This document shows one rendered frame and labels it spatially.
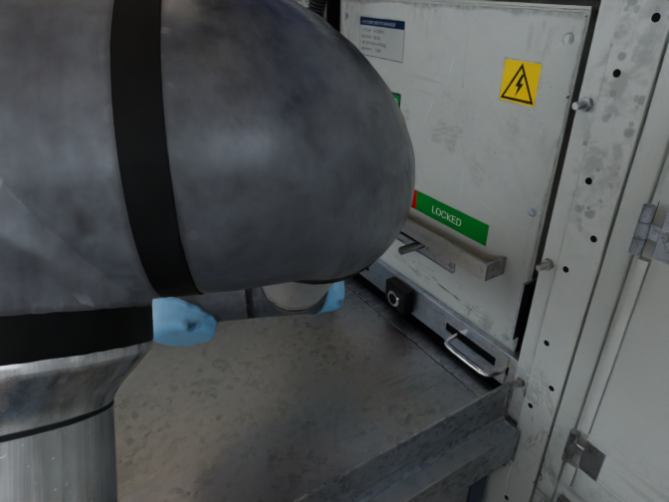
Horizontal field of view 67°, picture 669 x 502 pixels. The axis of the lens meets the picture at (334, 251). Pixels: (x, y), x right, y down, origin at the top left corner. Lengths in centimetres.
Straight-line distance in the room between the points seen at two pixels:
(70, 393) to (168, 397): 68
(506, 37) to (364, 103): 54
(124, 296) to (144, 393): 69
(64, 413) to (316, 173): 11
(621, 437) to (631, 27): 43
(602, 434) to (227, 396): 52
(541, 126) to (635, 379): 31
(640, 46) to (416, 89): 37
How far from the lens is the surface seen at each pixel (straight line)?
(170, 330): 55
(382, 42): 90
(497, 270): 76
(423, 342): 93
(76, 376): 17
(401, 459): 70
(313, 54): 17
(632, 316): 60
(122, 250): 16
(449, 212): 82
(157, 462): 77
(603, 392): 66
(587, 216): 61
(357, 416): 79
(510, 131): 71
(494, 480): 92
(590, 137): 60
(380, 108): 19
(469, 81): 76
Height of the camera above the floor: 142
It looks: 29 degrees down
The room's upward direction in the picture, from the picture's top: straight up
